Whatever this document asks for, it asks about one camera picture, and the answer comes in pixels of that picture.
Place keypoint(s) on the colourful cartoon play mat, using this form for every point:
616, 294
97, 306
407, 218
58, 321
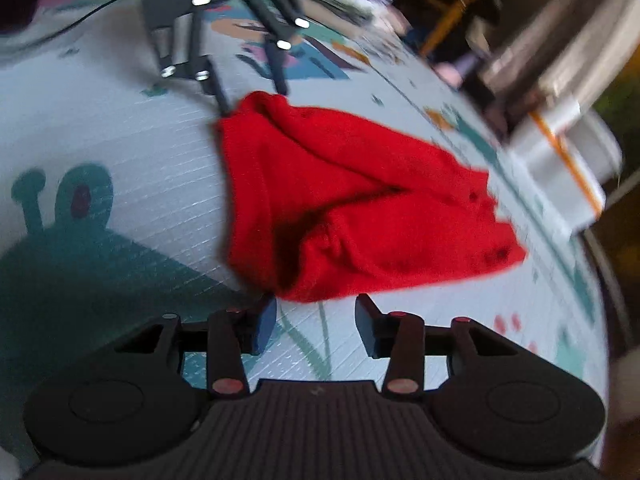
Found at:
114, 205

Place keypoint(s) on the beige curtain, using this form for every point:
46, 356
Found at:
569, 48

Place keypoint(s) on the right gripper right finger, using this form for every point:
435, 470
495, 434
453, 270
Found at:
405, 340

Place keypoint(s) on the yellow wooden chair leg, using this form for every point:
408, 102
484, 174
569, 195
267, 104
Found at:
450, 15

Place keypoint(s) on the white storage box orange zipper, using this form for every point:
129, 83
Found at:
570, 153

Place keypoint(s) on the red knit garment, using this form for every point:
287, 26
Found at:
326, 204

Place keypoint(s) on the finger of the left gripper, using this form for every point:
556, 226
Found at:
281, 19
197, 66

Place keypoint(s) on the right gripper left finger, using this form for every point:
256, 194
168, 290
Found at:
225, 337

